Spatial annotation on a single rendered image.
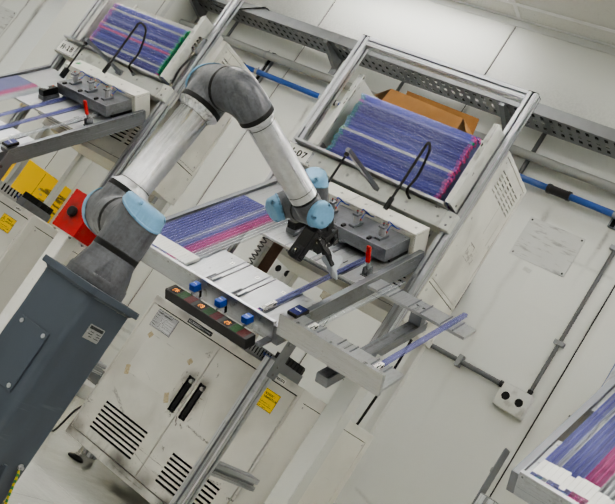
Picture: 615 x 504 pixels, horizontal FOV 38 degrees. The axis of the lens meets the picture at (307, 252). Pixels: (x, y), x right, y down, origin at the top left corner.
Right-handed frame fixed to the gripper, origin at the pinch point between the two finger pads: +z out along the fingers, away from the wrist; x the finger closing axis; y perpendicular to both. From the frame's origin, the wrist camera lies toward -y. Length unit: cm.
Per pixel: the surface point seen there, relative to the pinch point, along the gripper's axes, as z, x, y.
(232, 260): 2.6, 26.4, -10.3
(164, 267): 0.2, 38.6, -27.6
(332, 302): 3.9, -10.1, -4.3
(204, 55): 0, 131, 75
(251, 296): 0.0, 7.7, -20.2
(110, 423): 53, 46, -57
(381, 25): 64, 170, 245
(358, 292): 8.5, -10.1, 7.7
